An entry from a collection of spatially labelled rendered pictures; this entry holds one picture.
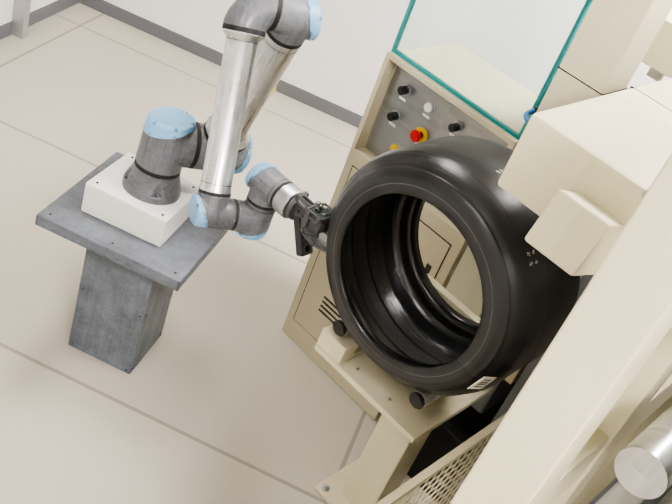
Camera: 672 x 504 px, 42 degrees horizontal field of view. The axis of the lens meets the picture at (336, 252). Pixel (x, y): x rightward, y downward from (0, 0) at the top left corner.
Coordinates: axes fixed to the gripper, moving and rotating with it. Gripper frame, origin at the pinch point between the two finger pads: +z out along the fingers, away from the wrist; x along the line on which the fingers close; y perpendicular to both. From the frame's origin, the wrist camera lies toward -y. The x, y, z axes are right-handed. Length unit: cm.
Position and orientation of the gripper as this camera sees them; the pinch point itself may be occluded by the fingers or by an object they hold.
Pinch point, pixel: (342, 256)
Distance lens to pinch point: 229.0
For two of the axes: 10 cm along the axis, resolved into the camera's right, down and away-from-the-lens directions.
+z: 6.7, 6.0, -4.4
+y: 3.1, -7.6, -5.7
